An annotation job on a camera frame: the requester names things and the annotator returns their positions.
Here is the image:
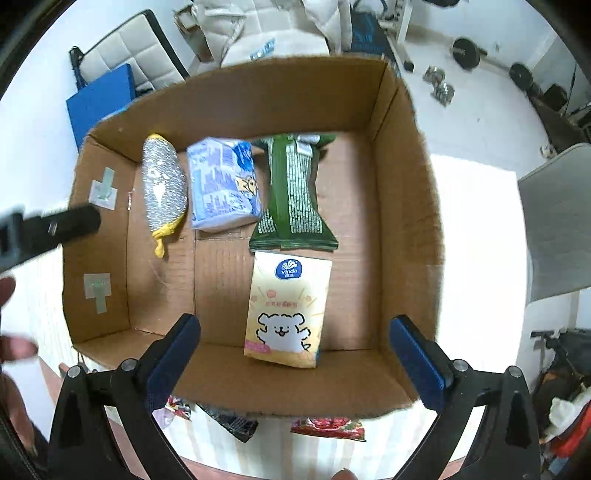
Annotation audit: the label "colourful snack packet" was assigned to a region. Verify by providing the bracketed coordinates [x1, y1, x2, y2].
[154, 396, 194, 430]

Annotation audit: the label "dark grey snack packet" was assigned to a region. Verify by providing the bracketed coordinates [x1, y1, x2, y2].
[196, 402, 259, 443]

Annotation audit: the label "blue tissue pack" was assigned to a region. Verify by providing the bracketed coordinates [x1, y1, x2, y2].
[186, 137, 264, 232]

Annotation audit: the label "dark blue bag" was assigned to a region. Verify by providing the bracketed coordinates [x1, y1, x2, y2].
[350, 11, 387, 54]

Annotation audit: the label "grey chair seat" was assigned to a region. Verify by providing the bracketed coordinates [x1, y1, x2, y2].
[517, 143, 591, 304]

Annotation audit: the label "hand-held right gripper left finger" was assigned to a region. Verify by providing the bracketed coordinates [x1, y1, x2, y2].
[48, 314, 201, 480]

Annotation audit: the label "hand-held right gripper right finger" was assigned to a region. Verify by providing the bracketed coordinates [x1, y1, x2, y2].
[389, 315, 542, 480]

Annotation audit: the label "white puffy jacket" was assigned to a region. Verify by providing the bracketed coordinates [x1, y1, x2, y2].
[191, 0, 352, 52]

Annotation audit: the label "green snack packet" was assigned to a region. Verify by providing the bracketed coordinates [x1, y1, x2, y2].
[249, 132, 339, 253]

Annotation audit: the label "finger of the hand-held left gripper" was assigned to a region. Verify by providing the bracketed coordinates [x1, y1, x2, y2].
[0, 205, 102, 274]

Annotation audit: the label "brown cardboard box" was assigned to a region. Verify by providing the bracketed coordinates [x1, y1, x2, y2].
[62, 54, 440, 418]

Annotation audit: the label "white metal frame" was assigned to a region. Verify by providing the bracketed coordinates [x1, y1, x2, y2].
[382, 0, 416, 73]

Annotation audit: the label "person's left hand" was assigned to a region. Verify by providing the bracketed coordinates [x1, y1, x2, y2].
[0, 277, 40, 444]

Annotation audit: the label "blue flat board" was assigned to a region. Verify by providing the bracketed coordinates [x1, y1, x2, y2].
[66, 64, 139, 151]

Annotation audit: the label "grey mesh scrubber yellow ends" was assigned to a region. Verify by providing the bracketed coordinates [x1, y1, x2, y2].
[141, 133, 189, 259]

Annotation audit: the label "small open cardboard box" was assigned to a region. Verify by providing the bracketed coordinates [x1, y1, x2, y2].
[173, 4, 209, 64]

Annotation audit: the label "white plastic bag blue print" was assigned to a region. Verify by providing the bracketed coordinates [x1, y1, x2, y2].
[222, 28, 331, 68]

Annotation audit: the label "pile of clothes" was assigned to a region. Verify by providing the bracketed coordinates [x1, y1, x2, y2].
[533, 369, 591, 459]

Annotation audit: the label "black barbell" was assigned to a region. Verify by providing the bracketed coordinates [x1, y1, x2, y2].
[451, 38, 542, 91]

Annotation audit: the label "yellow tissue pack dog print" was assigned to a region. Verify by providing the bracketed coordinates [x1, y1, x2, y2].
[243, 250, 334, 369]

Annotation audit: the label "red snack packet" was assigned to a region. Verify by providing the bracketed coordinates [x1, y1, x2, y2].
[290, 415, 366, 442]

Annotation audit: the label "white padded chair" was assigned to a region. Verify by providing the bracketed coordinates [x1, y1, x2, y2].
[76, 10, 191, 93]

